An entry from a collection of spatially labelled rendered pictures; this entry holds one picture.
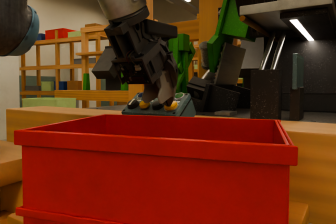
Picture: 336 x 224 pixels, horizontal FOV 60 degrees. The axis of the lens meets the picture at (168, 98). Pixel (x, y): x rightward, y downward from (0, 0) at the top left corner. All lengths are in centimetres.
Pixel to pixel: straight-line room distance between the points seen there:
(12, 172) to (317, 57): 78
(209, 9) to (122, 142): 100
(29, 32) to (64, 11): 961
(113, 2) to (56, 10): 960
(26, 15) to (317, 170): 63
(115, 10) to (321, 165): 41
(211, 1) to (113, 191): 103
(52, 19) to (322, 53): 934
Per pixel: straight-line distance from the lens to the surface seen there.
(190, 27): 139
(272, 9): 60
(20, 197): 59
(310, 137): 52
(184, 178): 31
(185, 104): 64
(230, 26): 82
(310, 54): 92
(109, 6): 49
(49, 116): 88
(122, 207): 34
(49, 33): 728
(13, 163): 56
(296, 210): 47
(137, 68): 50
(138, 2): 49
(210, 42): 79
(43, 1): 983
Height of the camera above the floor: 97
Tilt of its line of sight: 2 degrees down
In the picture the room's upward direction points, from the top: straight up
